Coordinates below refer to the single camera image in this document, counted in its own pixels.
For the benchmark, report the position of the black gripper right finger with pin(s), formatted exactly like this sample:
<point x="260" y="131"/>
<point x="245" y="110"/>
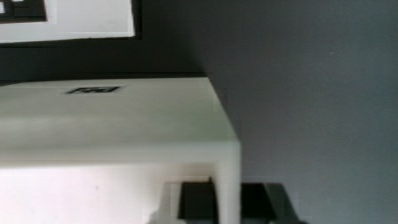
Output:
<point x="267" y="206"/>

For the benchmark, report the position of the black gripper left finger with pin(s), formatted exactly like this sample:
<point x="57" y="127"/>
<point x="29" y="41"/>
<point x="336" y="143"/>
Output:
<point x="198" y="211"/>

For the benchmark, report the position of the white front drawer box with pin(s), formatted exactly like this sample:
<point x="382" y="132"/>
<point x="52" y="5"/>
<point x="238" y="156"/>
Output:
<point x="107" y="140"/>

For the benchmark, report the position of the white marker plate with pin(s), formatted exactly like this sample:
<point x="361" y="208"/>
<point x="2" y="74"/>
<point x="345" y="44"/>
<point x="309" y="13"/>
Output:
<point x="80" y="19"/>

